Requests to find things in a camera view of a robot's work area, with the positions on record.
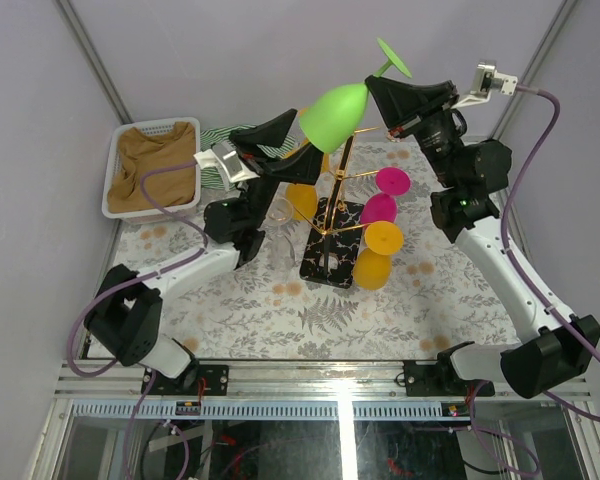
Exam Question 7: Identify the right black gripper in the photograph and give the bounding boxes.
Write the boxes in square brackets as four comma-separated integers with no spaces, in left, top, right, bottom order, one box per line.
[367,76,464,189]

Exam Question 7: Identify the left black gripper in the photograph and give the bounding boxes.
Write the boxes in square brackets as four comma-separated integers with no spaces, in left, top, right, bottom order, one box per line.
[227,109,324,231]

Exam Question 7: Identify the orange wine glass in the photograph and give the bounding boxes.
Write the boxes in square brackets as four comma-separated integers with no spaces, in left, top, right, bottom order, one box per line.
[353,221,404,290]
[285,184,318,221]
[300,138,330,173]

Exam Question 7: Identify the green plastic wine glass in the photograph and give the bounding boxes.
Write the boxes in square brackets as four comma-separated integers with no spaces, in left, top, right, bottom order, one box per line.
[297,37,414,155]

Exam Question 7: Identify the pink plastic wine glass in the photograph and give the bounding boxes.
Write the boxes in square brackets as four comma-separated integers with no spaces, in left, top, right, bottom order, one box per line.
[360,167,411,225]

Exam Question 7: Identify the gold wine glass rack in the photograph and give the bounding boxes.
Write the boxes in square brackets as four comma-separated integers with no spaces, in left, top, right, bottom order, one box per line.
[299,128,369,289]

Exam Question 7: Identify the clear wine glass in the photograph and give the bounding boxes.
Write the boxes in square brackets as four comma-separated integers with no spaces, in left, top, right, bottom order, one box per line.
[266,196,295,272]

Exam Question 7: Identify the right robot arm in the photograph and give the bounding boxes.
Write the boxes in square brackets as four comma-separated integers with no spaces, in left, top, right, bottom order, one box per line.
[365,74,600,399]

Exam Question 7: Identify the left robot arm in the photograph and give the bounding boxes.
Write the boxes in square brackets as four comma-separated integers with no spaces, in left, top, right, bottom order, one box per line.
[77,109,323,395]

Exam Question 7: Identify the green striped cloth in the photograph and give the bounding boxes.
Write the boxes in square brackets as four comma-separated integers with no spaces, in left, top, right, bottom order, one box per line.
[200,123,301,192]

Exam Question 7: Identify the white plastic basket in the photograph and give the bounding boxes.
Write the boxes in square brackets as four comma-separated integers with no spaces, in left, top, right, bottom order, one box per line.
[101,117,201,225]

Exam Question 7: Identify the brown cloth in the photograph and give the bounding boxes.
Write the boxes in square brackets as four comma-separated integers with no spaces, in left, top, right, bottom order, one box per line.
[107,121,197,214]

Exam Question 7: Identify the floral table mat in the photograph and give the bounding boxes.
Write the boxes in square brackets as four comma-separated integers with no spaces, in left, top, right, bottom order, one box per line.
[89,140,546,361]

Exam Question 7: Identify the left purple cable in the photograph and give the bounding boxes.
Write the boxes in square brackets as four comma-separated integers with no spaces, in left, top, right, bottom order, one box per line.
[66,161,211,480]

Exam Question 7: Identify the purple cable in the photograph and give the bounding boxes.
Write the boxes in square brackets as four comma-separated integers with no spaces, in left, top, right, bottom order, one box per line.
[466,85,600,476]
[66,161,211,480]

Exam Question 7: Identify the aluminium front rail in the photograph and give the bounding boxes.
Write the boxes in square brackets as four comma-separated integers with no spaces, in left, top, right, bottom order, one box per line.
[54,357,594,401]

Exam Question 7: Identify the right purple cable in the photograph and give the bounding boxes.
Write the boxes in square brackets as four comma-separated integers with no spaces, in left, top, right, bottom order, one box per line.
[466,85,600,476]

